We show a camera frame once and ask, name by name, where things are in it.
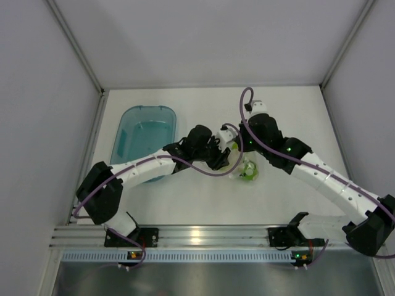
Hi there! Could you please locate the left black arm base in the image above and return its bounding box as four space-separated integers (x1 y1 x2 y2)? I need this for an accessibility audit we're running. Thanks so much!
104 227 159 248

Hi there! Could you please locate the clear zip top bag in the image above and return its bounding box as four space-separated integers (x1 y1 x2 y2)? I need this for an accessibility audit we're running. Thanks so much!
225 142 259 183

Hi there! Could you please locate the grey slotted cable duct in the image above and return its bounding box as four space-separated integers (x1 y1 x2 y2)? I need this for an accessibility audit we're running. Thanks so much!
62 250 301 263

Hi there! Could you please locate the aluminium mounting rail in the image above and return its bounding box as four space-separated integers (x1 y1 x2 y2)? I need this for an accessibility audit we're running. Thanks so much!
49 224 386 250

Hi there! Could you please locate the teal plastic bin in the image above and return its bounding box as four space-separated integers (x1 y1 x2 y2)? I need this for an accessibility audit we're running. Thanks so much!
109 106 177 189

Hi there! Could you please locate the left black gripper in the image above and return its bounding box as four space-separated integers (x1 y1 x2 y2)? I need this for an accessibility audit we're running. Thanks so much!
193 136 231 171

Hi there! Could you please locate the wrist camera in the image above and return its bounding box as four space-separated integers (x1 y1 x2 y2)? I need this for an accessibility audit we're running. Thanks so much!
215 125 238 152
244 99 268 118

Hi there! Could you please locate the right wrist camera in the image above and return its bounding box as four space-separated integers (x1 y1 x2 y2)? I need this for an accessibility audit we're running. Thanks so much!
244 99 268 118

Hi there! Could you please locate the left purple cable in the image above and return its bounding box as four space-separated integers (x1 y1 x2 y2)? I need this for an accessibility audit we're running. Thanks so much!
72 123 244 220

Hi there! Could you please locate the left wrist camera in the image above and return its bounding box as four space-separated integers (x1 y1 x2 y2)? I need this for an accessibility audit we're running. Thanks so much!
215 125 238 152

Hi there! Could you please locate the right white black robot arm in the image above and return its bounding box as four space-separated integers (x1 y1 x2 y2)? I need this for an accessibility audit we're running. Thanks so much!
241 112 394 257

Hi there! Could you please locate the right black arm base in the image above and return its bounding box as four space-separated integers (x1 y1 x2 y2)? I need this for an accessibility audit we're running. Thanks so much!
268 227 301 248

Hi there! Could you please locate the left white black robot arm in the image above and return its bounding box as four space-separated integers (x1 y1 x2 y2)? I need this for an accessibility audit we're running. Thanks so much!
73 125 237 246

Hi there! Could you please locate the green fake fruit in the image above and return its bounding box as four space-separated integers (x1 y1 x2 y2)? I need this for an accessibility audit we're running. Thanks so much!
238 160 259 181

